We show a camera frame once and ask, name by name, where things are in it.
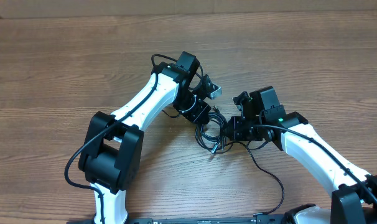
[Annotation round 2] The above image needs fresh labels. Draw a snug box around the thin black USB cable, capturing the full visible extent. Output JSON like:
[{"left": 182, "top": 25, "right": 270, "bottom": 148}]
[{"left": 200, "top": 105, "right": 235, "bottom": 155}]

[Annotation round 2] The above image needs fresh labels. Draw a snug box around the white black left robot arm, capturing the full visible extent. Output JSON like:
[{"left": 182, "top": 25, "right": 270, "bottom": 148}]
[{"left": 78, "top": 52, "right": 210, "bottom": 223}]

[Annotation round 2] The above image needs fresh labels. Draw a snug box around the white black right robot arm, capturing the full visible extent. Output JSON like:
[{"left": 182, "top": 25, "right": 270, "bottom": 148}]
[{"left": 223, "top": 86, "right": 377, "bottom": 223}]

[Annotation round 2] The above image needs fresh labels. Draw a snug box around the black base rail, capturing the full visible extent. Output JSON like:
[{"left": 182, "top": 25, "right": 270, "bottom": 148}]
[{"left": 67, "top": 203, "right": 332, "bottom": 224}]

